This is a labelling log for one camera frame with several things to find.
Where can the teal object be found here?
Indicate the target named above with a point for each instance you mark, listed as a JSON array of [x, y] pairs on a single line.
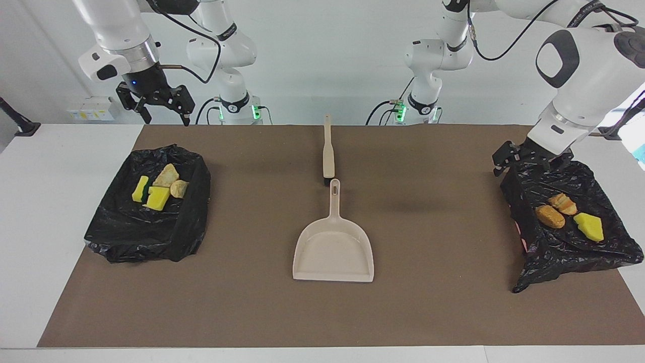
[[641, 154]]

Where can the brown table mat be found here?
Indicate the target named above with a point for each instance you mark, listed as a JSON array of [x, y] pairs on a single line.
[[322, 312]]

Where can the black clamp stand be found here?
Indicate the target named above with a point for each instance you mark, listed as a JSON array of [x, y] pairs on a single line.
[[22, 127], [612, 133]]

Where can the green lit base connector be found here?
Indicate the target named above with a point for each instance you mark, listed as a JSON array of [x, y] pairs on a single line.
[[256, 111], [399, 112]]

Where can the black bag lined pink bin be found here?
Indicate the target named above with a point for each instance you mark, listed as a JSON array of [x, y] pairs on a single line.
[[554, 252]]

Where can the beige hand brush black bristles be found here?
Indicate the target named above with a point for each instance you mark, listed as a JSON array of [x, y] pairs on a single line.
[[328, 156]]

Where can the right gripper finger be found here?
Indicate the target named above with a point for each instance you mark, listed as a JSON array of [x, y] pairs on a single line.
[[144, 111], [186, 118]]

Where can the yellow sponge piece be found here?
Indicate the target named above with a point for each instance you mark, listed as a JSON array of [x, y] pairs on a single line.
[[589, 227], [157, 199]]

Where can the beige plastic dustpan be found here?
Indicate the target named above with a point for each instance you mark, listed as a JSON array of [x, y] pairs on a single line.
[[333, 252]]

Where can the yellow sponge with green pad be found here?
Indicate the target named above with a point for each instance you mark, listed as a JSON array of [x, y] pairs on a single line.
[[139, 190]]

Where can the white wall socket box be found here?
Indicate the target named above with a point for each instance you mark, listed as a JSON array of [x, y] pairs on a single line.
[[90, 108]]

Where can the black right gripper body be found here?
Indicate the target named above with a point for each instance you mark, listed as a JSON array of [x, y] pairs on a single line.
[[148, 83]]

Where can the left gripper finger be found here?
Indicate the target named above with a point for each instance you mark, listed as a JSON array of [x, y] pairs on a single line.
[[557, 166], [499, 166]]

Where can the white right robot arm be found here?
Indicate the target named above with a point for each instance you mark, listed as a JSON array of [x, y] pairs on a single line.
[[116, 25]]

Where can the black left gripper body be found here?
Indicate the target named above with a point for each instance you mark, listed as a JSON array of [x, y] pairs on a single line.
[[529, 150]]

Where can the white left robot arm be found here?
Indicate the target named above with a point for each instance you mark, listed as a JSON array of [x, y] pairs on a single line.
[[579, 65]]

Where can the brown bread chunk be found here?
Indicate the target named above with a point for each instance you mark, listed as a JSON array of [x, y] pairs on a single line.
[[550, 217]]

